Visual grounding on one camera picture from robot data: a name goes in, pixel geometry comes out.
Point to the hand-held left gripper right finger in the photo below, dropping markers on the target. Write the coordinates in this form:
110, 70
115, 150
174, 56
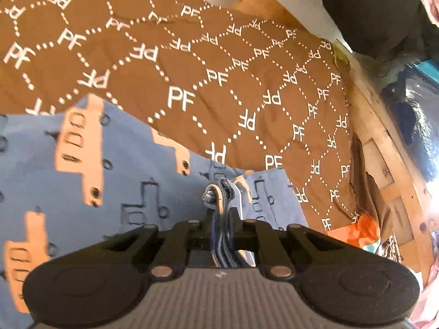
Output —
236, 228

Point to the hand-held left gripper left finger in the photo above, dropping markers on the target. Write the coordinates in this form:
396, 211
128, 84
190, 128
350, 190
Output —
205, 228

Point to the blue pants with orange print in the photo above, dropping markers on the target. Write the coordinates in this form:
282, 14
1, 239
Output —
137, 168

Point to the brown patterned printed blanket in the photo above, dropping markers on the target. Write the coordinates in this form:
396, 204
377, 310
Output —
212, 58

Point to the teal plastic container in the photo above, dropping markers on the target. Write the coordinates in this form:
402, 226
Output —
423, 67

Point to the black cloth pile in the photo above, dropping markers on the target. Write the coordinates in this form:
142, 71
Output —
370, 10

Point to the wooden bed frame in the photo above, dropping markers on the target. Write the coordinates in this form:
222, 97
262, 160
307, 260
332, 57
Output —
389, 150

